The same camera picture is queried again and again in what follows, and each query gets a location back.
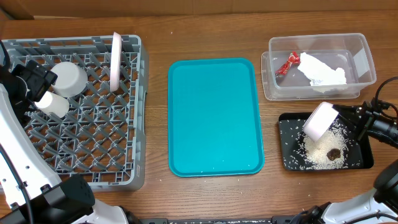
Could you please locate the small white dish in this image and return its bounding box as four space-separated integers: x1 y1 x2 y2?
303 102 339 142

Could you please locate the white paper cup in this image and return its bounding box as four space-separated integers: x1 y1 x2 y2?
35 91 69 118

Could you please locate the brown food scrap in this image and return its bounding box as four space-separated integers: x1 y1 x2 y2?
326 148 341 161

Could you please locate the white tissue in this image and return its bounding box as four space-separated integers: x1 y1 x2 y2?
298 52 346 86

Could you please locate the red snack wrapper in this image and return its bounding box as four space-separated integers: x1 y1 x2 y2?
275 51 300 76

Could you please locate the large white plate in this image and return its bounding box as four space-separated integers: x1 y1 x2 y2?
109 32 122 91

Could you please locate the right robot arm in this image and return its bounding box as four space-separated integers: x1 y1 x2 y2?
290 99 397 224

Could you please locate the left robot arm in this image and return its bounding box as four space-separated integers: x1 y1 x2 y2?
1 60 134 223

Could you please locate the clear plastic waste bin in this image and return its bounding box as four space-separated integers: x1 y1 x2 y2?
261 33 377 101

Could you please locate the grey plastic dishwasher rack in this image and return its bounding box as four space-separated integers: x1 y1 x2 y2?
4 35 149 191

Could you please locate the black rectangular tray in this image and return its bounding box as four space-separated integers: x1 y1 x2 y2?
277 111 374 172

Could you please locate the spilled white rice pile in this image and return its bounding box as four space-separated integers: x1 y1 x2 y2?
279 118 363 171

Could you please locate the teal plastic serving tray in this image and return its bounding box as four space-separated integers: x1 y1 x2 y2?
167 58 265 177

